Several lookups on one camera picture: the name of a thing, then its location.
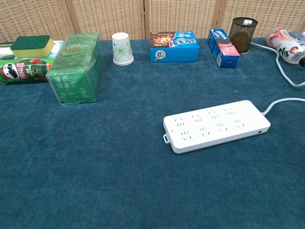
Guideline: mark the white power strip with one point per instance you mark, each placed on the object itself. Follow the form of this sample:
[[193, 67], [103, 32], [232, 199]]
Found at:
[[214, 133]]

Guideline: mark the blue tablecloth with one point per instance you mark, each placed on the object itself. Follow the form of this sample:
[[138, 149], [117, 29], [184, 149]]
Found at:
[[119, 155]]

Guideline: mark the blue cookie box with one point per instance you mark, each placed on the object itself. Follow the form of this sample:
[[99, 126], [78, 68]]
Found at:
[[174, 51]]

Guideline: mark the white floral paper cup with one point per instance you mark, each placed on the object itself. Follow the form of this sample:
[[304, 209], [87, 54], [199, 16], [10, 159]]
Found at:
[[122, 50]]

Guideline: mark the green tea box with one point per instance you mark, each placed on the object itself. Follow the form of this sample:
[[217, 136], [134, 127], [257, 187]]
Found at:
[[76, 71]]

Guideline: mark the blue Oreo box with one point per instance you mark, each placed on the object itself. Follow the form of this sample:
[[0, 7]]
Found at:
[[222, 51]]

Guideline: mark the woven folding screen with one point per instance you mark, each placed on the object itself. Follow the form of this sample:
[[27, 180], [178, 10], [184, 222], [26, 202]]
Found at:
[[152, 16]]

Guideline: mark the black mesh pen holder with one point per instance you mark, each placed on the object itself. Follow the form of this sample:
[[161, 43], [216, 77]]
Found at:
[[242, 35]]

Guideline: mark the green Pringles can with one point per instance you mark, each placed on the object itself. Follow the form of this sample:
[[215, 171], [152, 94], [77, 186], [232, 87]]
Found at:
[[21, 71]]

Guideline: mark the green yellow sponge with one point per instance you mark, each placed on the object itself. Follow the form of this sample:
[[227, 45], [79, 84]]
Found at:
[[32, 45]]

